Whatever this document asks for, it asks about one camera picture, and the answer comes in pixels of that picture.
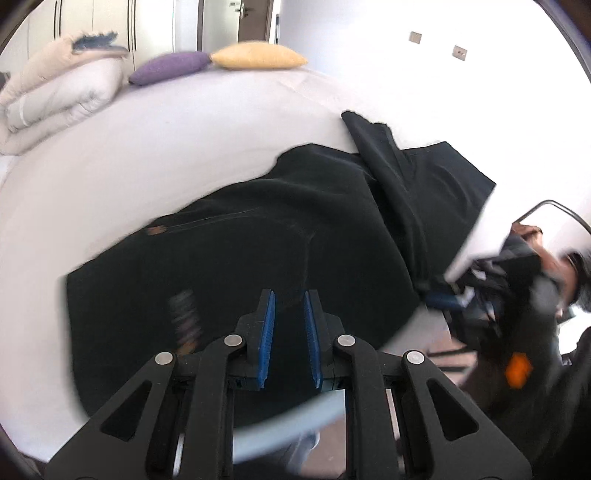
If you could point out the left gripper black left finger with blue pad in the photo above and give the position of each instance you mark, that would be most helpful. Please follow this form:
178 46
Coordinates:
174 416

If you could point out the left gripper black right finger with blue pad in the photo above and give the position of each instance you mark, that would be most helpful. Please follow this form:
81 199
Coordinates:
405 419

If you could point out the black denim pants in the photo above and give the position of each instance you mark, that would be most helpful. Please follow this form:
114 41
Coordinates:
367 230

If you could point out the grey jacket sleeve forearm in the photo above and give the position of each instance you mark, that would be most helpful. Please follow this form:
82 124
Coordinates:
538 402

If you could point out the person's right hand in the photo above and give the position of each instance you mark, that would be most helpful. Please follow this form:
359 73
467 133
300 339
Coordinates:
560 267

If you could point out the white bed sheet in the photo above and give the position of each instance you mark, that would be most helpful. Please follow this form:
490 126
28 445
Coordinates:
150 152

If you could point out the yellow cushion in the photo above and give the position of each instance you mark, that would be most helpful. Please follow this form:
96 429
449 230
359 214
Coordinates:
257 55

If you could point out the folded white beige duvet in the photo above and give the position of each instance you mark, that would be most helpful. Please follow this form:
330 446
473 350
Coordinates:
67 81

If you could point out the purple cushion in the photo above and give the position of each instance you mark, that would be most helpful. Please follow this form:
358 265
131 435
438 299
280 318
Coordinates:
169 66

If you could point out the white wardrobe doors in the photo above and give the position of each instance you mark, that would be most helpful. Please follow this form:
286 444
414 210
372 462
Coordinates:
145 28

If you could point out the lower wall socket plate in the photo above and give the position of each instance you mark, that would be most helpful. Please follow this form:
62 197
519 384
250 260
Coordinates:
460 53

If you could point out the wall socket plate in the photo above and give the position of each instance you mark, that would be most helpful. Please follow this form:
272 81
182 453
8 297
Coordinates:
415 37
460 53

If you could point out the upper wall socket plate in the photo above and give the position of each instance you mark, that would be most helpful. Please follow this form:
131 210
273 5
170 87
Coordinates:
415 37

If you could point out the wooden door with handle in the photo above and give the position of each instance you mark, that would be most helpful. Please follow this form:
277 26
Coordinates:
255 20

